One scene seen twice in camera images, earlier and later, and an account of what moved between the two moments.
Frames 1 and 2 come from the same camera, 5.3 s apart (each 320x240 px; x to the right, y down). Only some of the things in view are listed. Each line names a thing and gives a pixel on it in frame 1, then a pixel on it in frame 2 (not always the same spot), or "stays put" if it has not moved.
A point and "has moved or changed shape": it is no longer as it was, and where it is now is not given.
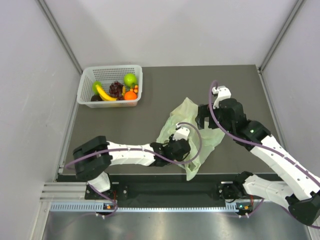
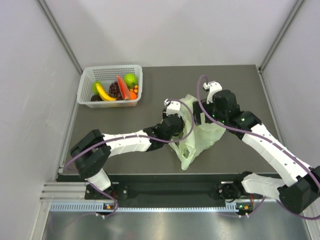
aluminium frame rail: x=65 y=192 stays put
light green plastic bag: x=202 y=141 has moved or changed shape
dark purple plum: x=96 y=98 stays put
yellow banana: x=104 y=96 stays put
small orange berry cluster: x=135 y=89 stays put
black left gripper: x=170 y=139 to x=180 y=128
